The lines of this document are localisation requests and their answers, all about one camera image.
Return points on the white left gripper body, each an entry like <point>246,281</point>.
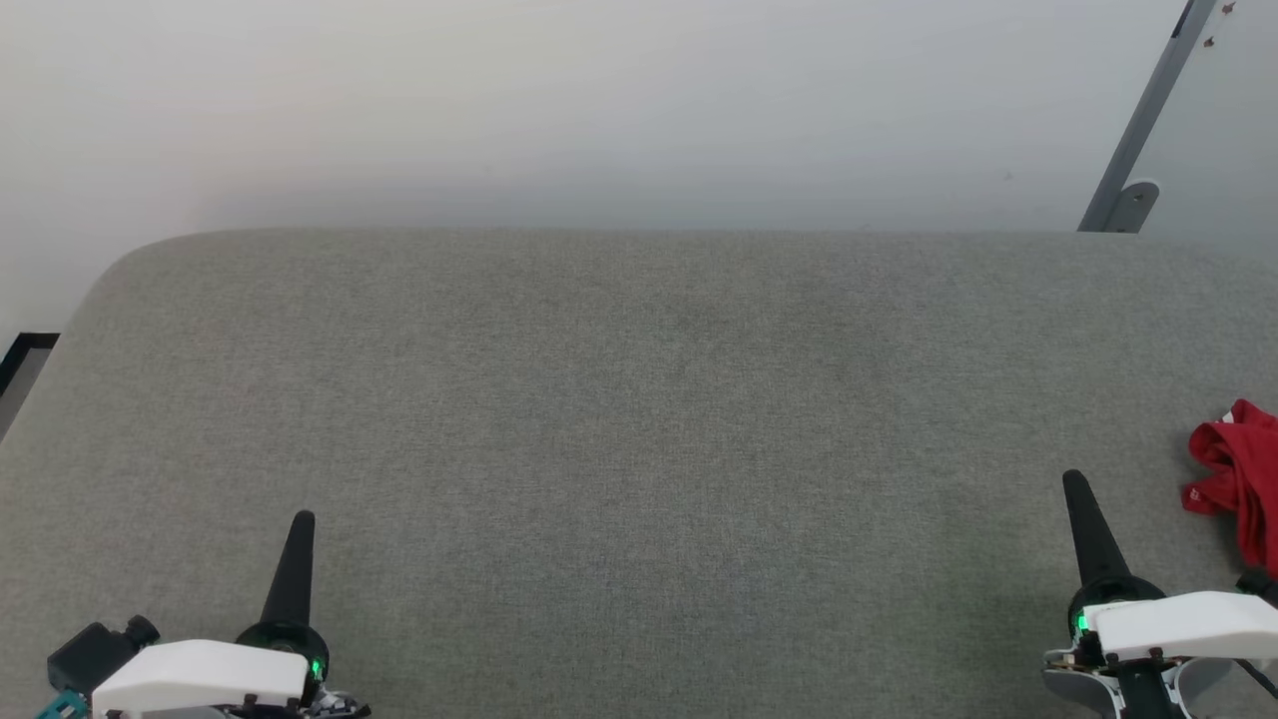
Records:
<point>200,679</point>

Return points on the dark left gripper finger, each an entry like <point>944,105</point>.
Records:
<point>295,579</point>

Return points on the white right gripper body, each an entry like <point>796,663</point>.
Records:
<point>1178,624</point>

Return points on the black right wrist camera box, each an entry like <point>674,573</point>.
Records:
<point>1260,582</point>

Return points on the red white sleeveless jersey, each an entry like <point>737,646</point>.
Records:
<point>1248,469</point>

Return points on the grey metal wall bracket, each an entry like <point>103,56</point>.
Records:
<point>1155,100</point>

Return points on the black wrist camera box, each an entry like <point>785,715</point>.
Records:
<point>95,654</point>
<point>1260,582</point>

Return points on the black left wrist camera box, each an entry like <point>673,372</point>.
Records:
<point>95,654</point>

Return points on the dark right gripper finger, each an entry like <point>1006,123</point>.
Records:
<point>1093,539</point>

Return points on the black floor strip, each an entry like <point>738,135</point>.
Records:
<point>30,343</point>

